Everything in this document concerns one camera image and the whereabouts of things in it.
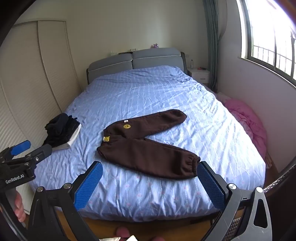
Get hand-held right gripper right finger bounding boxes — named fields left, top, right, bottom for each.
left=196, top=161, right=273, bottom=241

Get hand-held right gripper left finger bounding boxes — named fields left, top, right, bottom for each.
left=26, top=160, right=103, bottom=241

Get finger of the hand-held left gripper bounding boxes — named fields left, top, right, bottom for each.
left=8, top=144, right=53, bottom=171
left=0, top=140, right=31, bottom=164

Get brown pants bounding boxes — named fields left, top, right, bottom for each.
left=97, top=109, right=201, bottom=180

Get person's left hand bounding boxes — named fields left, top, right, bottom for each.
left=13, top=192, right=26, bottom=223

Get pile of black clothes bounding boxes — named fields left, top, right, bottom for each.
left=43, top=113, right=80, bottom=148

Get white folded cloth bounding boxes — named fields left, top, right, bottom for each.
left=52, top=124, right=82, bottom=151

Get person's left foot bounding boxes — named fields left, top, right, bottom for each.
left=116, top=227, right=130, bottom=238

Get white paper sheet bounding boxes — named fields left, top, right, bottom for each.
left=99, top=235, right=139, bottom=241

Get cream louvered wardrobe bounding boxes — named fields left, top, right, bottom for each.
left=0, top=20, right=84, bottom=210

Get pink blanket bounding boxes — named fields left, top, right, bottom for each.
left=216, top=92, right=268, bottom=163

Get blue striped floral bed sheet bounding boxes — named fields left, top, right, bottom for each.
left=30, top=65, right=266, bottom=223

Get white nightstand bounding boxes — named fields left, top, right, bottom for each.
left=186, top=67, right=211, bottom=84

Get grey upholstered headboard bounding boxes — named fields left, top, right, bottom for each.
left=86, top=47, right=188, bottom=85

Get grey-green curtain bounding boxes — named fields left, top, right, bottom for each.
left=203, top=0, right=226, bottom=93

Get barred window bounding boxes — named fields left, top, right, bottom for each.
left=236, top=0, right=296, bottom=82

